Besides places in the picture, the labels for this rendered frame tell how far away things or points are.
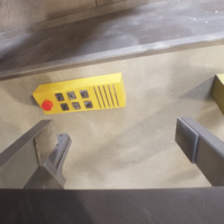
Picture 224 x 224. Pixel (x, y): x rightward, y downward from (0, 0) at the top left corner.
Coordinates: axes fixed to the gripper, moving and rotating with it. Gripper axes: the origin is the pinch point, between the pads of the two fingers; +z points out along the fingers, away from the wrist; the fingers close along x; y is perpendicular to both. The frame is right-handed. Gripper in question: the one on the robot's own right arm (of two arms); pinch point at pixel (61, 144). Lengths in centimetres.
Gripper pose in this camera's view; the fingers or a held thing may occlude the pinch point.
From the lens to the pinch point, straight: 37.1
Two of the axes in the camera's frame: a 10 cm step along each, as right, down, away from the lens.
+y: -9.7, 0.9, 2.3
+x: 2.2, 7.5, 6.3
